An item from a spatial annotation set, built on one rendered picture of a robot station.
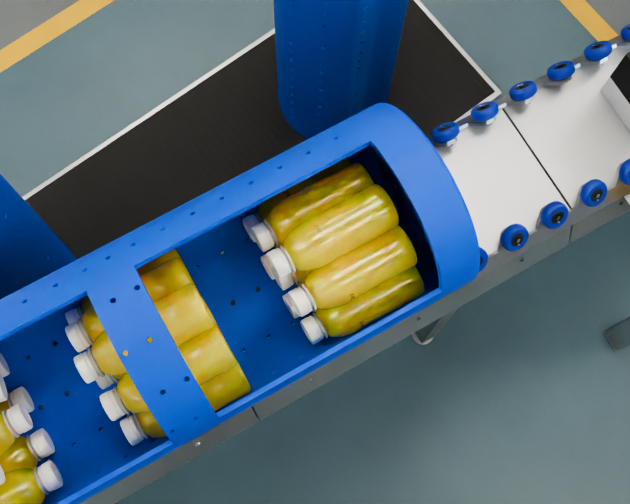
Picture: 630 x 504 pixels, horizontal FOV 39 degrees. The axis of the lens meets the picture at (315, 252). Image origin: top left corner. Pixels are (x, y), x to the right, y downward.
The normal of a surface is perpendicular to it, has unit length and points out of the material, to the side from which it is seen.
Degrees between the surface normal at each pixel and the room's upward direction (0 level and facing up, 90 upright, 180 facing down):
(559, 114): 0
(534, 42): 0
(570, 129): 0
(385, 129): 28
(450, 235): 40
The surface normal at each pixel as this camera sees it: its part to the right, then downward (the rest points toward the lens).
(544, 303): 0.02, -0.28
